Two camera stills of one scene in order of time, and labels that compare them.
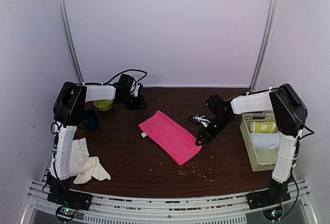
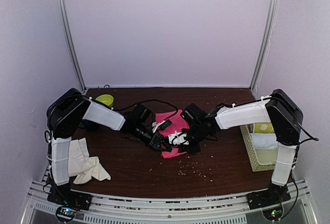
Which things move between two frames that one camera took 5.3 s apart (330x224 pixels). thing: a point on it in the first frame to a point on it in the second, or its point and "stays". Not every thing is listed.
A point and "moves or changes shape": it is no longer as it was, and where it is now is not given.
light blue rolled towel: x=266 y=141 stays
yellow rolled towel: x=263 y=127 stays
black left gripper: x=139 y=105 to x=155 y=140
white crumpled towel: x=83 y=167 stays
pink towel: x=172 y=137 moves or changes shape
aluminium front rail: x=115 y=209 stays
